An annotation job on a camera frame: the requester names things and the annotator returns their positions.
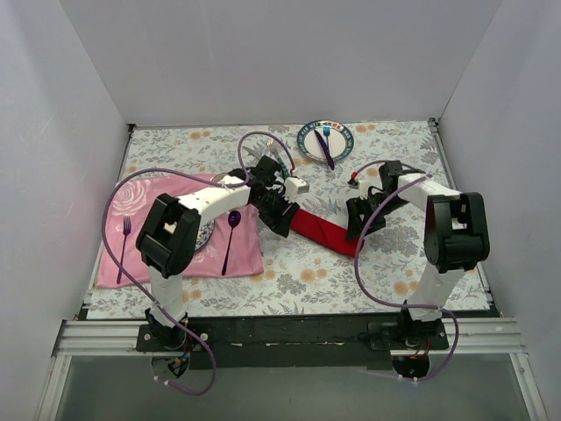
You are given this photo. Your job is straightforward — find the teal handled knife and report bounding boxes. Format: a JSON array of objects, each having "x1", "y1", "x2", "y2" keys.
[{"x1": 243, "y1": 146, "x2": 263, "y2": 160}]

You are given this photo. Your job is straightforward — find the blue fork on plate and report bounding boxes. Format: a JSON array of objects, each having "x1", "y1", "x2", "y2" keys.
[{"x1": 323, "y1": 125, "x2": 330, "y2": 148}]

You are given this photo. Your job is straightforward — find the cream enamel mug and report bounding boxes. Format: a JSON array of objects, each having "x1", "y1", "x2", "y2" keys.
[{"x1": 211, "y1": 173, "x2": 228, "y2": 183}]

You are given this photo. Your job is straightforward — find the blue floral plate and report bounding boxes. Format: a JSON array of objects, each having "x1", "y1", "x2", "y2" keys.
[{"x1": 195, "y1": 219, "x2": 216, "y2": 252}]

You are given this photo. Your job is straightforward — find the white plate blue rim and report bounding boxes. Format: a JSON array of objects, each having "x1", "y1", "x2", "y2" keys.
[{"x1": 296, "y1": 120, "x2": 355, "y2": 168}]

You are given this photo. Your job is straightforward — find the purple knife on plate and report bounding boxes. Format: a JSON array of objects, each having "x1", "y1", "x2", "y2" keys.
[{"x1": 314, "y1": 129, "x2": 335, "y2": 170}]

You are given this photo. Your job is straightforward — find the purple spoon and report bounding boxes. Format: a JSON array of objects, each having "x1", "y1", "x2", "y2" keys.
[{"x1": 221, "y1": 210, "x2": 242, "y2": 276}]

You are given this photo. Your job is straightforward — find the purple cable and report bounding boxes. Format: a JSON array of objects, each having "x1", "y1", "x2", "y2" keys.
[
  {"x1": 348, "y1": 160, "x2": 460, "y2": 382},
  {"x1": 100, "y1": 131, "x2": 299, "y2": 396}
]

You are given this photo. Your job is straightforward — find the pink floral placemat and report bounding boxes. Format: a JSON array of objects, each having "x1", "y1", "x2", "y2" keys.
[{"x1": 106, "y1": 175, "x2": 264, "y2": 283}]

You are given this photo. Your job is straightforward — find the red cloth napkin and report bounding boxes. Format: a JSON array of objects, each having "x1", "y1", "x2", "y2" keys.
[{"x1": 290, "y1": 209, "x2": 358, "y2": 258}]

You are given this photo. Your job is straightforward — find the purple fork on placemat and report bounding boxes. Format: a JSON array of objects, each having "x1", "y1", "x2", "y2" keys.
[{"x1": 116, "y1": 216, "x2": 131, "y2": 286}]

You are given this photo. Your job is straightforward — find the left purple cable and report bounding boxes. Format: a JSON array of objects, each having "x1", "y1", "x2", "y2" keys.
[{"x1": 100, "y1": 131, "x2": 299, "y2": 396}]

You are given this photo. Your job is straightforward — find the teal handled fork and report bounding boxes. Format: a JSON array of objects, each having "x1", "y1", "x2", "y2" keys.
[{"x1": 266, "y1": 139, "x2": 290, "y2": 179}]

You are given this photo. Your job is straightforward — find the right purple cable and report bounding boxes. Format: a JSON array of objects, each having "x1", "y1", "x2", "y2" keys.
[{"x1": 348, "y1": 160, "x2": 460, "y2": 382}]

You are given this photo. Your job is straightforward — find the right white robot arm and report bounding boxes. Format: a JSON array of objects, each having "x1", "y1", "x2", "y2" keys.
[{"x1": 346, "y1": 161, "x2": 490, "y2": 350}]

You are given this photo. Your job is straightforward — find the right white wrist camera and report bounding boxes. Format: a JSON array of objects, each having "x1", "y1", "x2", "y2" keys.
[{"x1": 347, "y1": 172, "x2": 379, "y2": 199}]

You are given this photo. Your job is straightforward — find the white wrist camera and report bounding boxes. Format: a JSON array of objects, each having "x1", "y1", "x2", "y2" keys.
[
  {"x1": 347, "y1": 172, "x2": 379, "y2": 199},
  {"x1": 284, "y1": 176, "x2": 309, "y2": 202}
]

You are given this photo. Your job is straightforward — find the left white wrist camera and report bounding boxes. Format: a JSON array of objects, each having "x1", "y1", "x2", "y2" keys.
[{"x1": 284, "y1": 176, "x2": 309, "y2": 202}]

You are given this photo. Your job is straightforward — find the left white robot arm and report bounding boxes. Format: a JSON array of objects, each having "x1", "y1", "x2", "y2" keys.
[{"x1": 136, "y1": 156, "x2": 309, "y2": 351}]

